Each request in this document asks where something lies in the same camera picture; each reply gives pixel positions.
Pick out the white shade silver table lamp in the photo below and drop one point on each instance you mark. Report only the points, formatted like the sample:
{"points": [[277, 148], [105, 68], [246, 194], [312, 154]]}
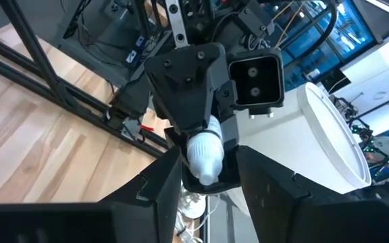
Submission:
{"points": [[282, 152]]}

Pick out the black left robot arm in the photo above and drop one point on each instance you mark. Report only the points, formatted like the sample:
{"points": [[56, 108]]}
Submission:
{"points": [[255, 20]]}

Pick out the black background robot arm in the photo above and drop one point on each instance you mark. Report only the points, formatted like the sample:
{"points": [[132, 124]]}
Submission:
{"points": [[363, 131]]}

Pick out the crumpled clear wrapper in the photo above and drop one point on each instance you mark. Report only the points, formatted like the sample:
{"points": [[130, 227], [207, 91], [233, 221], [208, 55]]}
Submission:
{"points": [[192, 206]]}

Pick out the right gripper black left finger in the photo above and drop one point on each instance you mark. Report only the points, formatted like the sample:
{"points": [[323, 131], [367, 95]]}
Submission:
{"points": [[79, 222]]}

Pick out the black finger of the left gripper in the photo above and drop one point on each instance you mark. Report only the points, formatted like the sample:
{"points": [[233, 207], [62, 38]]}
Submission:
{"points": [[230, 175], [187, 91]]}

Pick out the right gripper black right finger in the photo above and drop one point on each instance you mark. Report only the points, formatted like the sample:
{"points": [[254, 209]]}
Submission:
{"points": [[316, 219]]}

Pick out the black aluminium extrusion frame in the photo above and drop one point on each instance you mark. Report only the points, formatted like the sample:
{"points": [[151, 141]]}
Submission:
{"points": [[29, 44]]}

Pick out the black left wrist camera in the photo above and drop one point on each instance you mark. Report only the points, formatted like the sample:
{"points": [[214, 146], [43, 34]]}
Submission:
{"points": [[257, 81]]}

